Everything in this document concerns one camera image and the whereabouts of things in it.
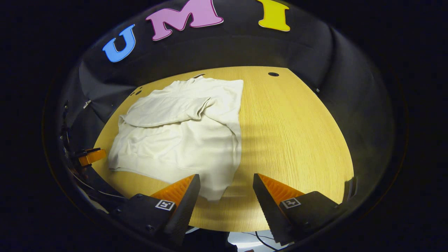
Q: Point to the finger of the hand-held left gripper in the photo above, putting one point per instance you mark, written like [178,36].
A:
[91,156]

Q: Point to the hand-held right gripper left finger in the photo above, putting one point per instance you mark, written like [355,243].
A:
[185,206]

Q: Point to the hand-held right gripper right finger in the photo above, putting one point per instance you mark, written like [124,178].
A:
[267,210]

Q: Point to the cream white sweatshirt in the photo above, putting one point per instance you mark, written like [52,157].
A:
[175,140]

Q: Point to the white cloth clip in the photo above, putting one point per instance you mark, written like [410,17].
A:
[86,104]

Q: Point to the black backdrop cloth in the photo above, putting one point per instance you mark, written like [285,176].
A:
[315,52]

